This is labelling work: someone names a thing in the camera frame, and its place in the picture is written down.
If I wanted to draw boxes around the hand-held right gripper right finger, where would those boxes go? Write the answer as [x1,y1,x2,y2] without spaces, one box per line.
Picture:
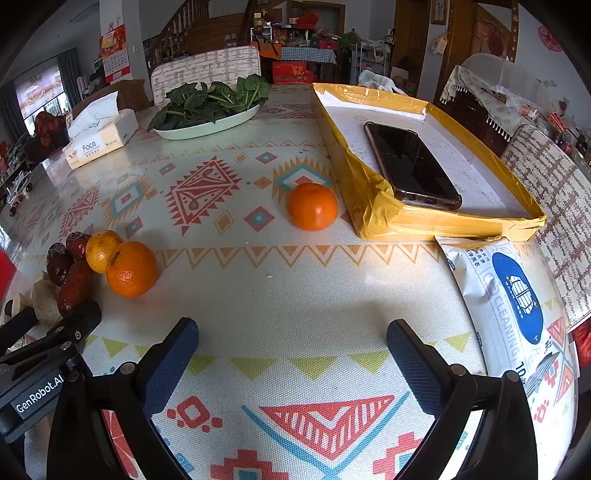
[386,319,539,480]

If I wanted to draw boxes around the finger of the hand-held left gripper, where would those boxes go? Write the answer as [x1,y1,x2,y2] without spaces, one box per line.
[0,305,38,342]
[44,300,102,347]

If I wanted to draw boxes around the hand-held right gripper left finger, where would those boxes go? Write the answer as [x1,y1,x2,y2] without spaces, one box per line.
[46,317,200,480]

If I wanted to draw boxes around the peeled white water chestnut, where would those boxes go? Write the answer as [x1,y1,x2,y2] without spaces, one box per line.
[30,272,63,326]
[10,293,35,319]

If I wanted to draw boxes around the red date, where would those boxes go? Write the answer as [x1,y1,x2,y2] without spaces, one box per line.
[65,232,92,260]
[46,242,75,286]
[57,260,94,317]

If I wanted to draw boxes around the red tray box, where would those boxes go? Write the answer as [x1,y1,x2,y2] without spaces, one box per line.
[0,249,13,301]

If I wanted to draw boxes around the large orange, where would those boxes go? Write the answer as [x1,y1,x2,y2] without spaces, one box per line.
[106,241,159,299]

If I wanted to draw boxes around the small fruits far cluster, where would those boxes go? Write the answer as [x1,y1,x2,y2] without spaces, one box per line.
[4,171,34,215]

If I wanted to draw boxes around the small orange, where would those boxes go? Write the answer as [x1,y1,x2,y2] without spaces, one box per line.
[85,230,123,274]

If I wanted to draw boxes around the wet wipes pack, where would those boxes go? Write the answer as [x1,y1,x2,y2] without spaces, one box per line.
[435,235,578,402]

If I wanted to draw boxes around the patterned tablecloth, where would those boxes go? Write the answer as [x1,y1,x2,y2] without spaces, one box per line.
[0,83,583,480]

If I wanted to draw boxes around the yellow taped shallow box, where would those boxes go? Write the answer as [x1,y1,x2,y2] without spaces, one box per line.
[312,83,547,243]

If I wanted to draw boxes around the white tissue box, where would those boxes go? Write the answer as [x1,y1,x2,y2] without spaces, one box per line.
[62,91,139,170]

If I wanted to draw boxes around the chair with red cloth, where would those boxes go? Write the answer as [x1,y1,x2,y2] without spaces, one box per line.
[33,111,65,148]

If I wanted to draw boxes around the black smartphone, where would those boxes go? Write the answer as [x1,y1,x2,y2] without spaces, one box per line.
[364,121,463,211]

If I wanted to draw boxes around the grey curtain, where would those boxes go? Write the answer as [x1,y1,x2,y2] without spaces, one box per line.
[0,85,21,139]
[58,48,83,109]

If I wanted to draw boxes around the chair with patterned cover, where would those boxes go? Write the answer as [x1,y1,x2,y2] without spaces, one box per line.
[150,45,262,106]
[501,124,591,330]

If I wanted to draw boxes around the white oval plate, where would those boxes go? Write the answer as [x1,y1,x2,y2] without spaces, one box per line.
[152,104,262,140]

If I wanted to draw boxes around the wooden chair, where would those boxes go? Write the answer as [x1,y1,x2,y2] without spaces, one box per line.
[71,79,151,114]

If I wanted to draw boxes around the plate of green vegetables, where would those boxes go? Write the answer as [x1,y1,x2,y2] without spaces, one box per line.
[147,74,272,131]

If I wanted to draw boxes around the cabinet with fringed cloth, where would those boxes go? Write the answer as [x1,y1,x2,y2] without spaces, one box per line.
[438,53,546,144]

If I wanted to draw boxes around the wooden staircase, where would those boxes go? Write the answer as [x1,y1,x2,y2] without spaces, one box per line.
[148,0,259,61]

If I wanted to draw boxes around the red wall calendar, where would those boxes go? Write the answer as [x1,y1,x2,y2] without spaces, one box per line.
[99,25,130,84]

